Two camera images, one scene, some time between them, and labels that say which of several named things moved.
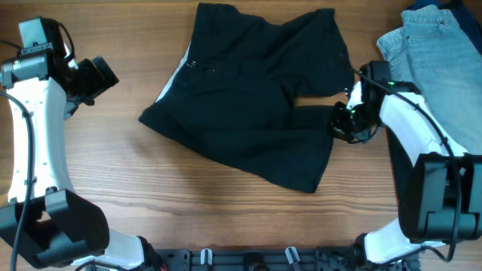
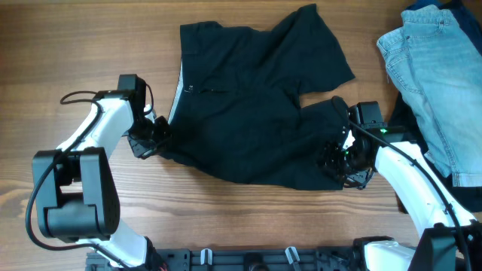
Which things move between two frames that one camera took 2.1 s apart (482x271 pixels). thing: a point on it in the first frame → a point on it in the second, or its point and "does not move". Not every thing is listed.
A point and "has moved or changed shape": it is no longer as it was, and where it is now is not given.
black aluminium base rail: (278, 258) does not move
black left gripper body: (89, 83) → (146, 136)
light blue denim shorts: (433, 50) does not move
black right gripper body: (352, 123) → (344, 161)
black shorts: (233, 93) has moved or changed shape
